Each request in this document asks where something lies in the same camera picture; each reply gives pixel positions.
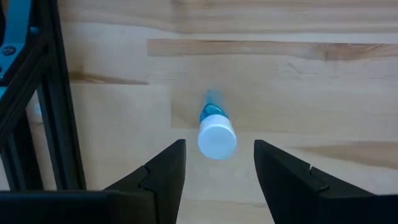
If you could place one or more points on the blue metal base plate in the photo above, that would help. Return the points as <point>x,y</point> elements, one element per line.
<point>15,31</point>

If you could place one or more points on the blue mouthwash bottle white cap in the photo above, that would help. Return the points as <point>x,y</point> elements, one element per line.
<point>216,140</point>

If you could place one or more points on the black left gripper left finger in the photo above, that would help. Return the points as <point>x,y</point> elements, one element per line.
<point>168,177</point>

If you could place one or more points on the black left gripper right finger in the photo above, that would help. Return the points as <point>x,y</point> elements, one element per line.
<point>280,180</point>

